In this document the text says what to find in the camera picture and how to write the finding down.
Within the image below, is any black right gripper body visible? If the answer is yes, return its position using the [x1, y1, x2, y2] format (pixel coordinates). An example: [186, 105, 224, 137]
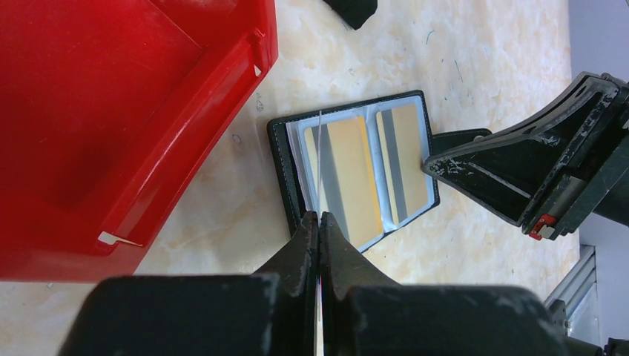
[521, 72, 628, 240]

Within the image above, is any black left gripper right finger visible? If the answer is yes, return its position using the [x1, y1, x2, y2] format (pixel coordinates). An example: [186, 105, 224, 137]
[320, 212, 569, 355]

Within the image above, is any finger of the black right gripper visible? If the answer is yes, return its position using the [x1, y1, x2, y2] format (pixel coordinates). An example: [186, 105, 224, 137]
[422, 72, 620, 228]

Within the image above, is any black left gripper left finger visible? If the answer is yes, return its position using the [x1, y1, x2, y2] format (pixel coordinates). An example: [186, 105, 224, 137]
[59, 211, 319, 355]

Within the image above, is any silver credit card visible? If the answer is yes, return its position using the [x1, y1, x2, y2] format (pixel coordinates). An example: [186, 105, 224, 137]
[315, 110, 325, 355]

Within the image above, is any gold credit card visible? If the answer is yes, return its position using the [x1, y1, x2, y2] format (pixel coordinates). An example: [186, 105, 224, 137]
[302, 116, 384, 251]
[375, 103, 433, 228]

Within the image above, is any black leather card holder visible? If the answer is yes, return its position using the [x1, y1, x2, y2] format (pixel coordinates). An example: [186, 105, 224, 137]
[266, 90, 489, 251]

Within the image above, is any red plastic bin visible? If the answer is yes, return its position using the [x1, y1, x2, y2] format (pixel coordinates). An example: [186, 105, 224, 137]
[1, 1, 278, 282]

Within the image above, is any black cloth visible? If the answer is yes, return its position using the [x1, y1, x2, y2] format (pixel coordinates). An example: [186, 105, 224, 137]
[324, 0, 378, 30]

